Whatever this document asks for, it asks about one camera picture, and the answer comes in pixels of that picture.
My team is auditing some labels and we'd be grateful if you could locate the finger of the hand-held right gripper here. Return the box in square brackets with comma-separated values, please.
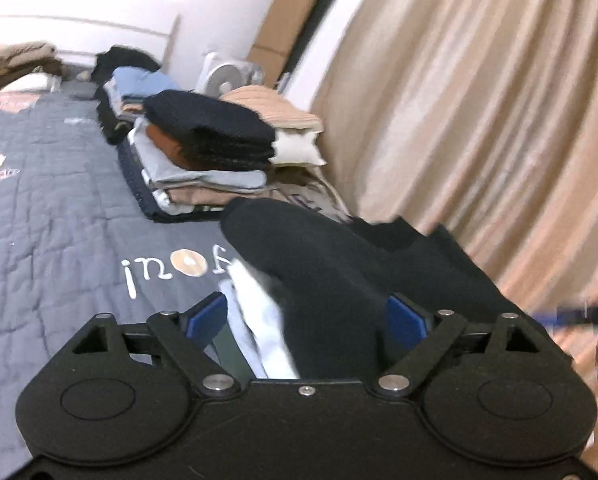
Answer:
[546, 305, 598, 328]

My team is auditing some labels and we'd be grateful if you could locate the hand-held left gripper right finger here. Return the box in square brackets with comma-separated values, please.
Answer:
[376, 294, 552, 400]

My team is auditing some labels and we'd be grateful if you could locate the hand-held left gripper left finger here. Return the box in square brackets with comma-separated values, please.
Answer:
[68, 291, 240, 400]

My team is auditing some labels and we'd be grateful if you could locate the black printed t-shirt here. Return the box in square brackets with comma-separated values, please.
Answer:
[220, 197, 554, 381]

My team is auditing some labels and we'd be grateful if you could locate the folded clothes stack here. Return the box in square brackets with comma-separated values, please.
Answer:
[126, 89, 277, 216]
[96, 66, 182, 143]

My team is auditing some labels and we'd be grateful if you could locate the light grey garment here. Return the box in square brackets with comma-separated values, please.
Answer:
[219, 260, 300, 380]

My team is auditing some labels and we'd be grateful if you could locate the grey printed quilt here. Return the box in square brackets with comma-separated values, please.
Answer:
[0, 87, 260, 480]

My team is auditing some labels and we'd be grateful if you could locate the white cushion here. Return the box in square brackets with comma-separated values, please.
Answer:
[269, 127, 327, 167]

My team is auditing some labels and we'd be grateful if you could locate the beige ribbed cushion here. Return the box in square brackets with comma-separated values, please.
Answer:
[219, 85, 324, 136]

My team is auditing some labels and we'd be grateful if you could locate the beige curtain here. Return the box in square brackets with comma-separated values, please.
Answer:
[309, 0, 598, 341]

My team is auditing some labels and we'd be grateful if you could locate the white fan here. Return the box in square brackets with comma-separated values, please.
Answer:
[196, 51, 264, 98]

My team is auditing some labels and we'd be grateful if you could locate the black bag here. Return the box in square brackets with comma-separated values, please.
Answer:
[91, 45, 162, 83]

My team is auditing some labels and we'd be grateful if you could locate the white pillow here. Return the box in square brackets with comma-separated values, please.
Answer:
[0, 72, 62, 93]

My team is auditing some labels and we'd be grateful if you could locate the white headboard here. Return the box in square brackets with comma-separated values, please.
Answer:
[0, 12, 182, 73]

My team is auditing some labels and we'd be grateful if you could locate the cardboard sheet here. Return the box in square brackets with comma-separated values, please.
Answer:
[246, 0, 340, 86]

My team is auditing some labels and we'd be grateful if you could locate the khaki folded blanket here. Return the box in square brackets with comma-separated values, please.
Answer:
[0, 41, 64, 96]

